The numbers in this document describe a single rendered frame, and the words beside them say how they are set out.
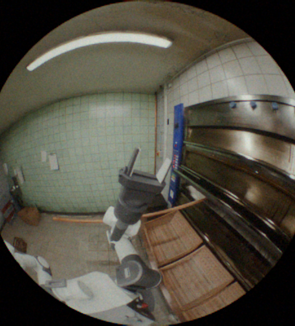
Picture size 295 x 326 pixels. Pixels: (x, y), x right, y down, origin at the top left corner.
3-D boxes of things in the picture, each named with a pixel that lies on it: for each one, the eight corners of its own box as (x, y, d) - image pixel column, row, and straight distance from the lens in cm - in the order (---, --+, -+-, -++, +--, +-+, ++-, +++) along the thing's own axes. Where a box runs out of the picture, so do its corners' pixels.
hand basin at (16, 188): (27, 203, 407) (16, 176, 382) (22, 209, 394) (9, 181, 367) (21, 202, 447) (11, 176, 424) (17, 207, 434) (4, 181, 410)
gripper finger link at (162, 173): (165, 156, 24) (155, 176, 26) (171, 162, 22) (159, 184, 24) (171, 158, 25) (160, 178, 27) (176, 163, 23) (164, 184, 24)
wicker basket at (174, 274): (196, 253, 139) (205, 243, 115) (220, 284, 144) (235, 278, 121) (157, 270, 124) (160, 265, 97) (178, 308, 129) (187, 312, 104)
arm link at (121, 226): (145, 204, 34) (134, 222, 42) (116, 191, 34) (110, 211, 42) (138, 233, 26) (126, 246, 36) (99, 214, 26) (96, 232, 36)
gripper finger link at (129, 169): (141, 151, 18) (130, 176, 21) (138, 146, 21) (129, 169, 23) (134, 148, 18) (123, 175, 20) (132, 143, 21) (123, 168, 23)
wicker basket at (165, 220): (174, 220, 158) (177, 207, 138) (195, 251, 140) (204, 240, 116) (143, 229, 145) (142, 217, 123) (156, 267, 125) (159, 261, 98)
